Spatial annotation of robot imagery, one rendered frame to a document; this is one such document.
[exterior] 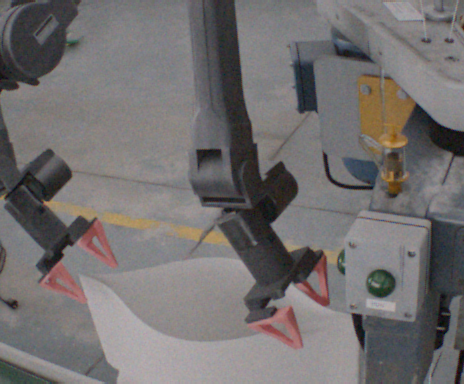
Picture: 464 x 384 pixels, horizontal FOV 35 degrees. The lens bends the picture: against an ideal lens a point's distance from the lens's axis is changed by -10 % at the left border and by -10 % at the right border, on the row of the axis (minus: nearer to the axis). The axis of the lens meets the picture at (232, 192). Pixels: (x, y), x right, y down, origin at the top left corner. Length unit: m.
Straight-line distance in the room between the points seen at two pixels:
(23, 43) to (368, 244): 0.37
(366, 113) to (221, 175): 0.27
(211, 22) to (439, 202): 0.39
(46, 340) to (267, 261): 1.85
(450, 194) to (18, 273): 2.59
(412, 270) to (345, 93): 0.49
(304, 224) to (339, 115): 2.00
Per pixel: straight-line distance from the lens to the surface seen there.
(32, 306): 2.98
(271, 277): 1.03
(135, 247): 3.16
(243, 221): 1.00
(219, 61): 0.96
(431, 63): 0.84
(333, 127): 1.17
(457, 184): 0.77
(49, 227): 1.22
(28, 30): 0.72
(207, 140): 0.97
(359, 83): 1.11
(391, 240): 0.69
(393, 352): 0.84
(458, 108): 0.79
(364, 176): 1.23
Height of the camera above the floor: 1.73
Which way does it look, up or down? 30 degrees down
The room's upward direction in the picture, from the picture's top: 8 degrees counter-clockwise
